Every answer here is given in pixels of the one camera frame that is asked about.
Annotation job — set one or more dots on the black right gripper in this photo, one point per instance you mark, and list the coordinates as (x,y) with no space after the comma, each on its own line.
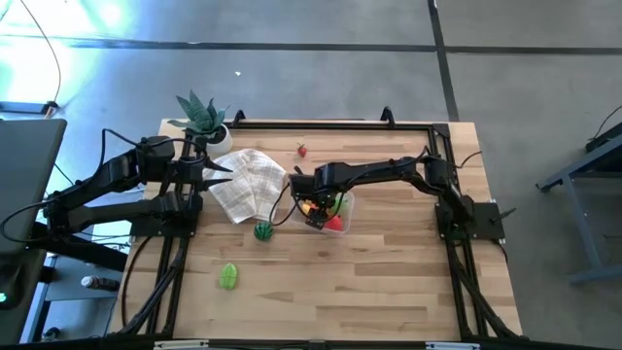
(316,182)

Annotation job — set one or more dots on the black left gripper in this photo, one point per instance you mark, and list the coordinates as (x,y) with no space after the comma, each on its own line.
(189,171)

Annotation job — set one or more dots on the yellow toy lemon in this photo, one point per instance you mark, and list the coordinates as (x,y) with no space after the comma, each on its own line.
(304,208)

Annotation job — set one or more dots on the red toy strawberry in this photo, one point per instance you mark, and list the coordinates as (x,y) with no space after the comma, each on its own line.
(302,151)

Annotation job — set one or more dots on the green textured toy fruit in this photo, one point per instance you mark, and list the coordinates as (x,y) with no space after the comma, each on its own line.
(341,205)

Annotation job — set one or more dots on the red toy bell pepper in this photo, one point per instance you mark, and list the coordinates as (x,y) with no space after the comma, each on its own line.
(335,224)

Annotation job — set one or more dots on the green toy watermelon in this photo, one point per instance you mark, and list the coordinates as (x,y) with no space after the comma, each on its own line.
(263,231)

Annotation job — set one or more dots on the light green toy gourd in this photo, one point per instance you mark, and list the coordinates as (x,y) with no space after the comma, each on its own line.
(228,277)

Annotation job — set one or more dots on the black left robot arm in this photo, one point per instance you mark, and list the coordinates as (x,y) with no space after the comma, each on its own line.
(112,172)

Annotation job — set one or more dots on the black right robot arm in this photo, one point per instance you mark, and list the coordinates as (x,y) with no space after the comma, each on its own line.
(379,170)

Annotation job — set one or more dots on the clear plastic tupperware container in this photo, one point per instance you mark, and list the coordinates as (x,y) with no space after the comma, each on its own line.
(297,216)

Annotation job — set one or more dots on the white plant pot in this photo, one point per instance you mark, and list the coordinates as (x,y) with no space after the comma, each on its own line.
(222,143)

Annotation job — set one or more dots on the white checked cloth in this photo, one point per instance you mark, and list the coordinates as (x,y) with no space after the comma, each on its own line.
(248,185)

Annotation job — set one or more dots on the green artificial plant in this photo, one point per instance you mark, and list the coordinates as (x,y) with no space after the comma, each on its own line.
(196,114)

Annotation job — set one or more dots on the white paper box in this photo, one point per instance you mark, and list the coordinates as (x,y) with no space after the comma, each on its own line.
(109,231)

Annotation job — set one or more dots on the black desk support bar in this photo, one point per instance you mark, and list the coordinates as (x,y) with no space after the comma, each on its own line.
(87,253)

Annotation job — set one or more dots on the brown bottle white cap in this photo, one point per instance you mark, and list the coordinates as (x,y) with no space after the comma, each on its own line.
(99,283)

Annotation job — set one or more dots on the grey desk panel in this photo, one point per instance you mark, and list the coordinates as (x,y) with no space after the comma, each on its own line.
(24,185)

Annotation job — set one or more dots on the black computer case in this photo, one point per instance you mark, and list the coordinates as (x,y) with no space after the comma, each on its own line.
(19,282)

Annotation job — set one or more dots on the black aluminium table frame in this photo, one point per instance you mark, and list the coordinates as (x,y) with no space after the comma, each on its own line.
(291,125)

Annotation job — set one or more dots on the white bracket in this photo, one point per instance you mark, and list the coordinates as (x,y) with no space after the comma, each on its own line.
(180,344)
(452,346)

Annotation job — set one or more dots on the blue grey table frame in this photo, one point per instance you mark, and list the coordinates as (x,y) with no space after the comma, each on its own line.
(576,214)

